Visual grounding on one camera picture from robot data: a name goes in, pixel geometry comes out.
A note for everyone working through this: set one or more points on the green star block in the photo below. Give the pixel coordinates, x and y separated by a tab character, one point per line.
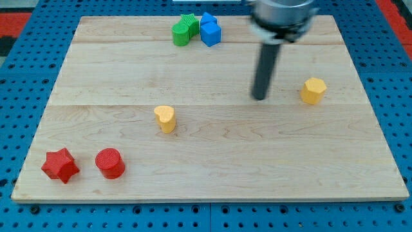
192	22

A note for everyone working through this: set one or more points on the yellow hexagon block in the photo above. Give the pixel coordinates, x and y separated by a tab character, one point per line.
313	91

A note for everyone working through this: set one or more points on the red star block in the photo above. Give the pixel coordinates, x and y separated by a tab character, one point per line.
60	165

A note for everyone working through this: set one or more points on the yellow heart block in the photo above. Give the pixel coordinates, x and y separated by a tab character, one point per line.
165	118

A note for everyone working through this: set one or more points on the wooden board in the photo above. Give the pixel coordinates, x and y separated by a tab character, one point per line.
226	147

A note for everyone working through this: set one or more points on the green cylinder block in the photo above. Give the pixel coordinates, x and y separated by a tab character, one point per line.
180	34

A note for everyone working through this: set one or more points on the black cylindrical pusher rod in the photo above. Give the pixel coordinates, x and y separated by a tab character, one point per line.
264	70

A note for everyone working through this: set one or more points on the blue block behind cube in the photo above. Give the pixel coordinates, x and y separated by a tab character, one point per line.
208	18

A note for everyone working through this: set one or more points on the red cylinder block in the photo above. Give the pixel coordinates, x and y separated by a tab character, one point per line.
110	163

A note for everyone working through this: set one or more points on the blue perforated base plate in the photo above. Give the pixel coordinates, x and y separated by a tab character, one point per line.
32	66

